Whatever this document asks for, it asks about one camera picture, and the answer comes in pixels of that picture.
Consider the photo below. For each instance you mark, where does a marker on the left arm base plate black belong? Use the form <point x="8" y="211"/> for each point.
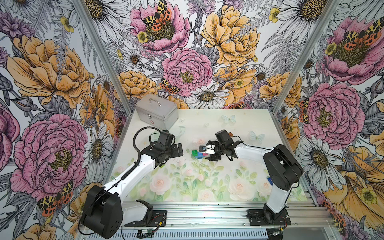
<point x="157" y="217"/>

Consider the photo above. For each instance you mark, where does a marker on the light blue lego brick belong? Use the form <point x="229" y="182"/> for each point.
<point x="202" y="155"/>

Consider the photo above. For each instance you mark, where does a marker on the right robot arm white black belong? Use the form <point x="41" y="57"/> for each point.
<point x="283" y="168"/>

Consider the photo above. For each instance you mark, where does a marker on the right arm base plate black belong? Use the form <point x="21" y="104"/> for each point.
<point x="261" y="217"/>

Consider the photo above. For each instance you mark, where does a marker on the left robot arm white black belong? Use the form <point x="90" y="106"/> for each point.
<point x="104" y="213"/>

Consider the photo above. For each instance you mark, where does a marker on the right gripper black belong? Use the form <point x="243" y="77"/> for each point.
<point x="214" y="157"/>

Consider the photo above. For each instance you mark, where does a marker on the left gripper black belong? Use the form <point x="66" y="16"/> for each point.
<point x="174" y="153"/>

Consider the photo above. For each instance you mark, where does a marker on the silver metal box with handle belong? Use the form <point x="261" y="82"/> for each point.
<point x="158" y="112"/>

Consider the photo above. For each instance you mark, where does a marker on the small green circuit board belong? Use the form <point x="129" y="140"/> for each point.
<point x="144" y="232"/>

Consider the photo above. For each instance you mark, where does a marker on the aluminium rail frame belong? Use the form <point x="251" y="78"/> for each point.
<point x="232" y="215"/>

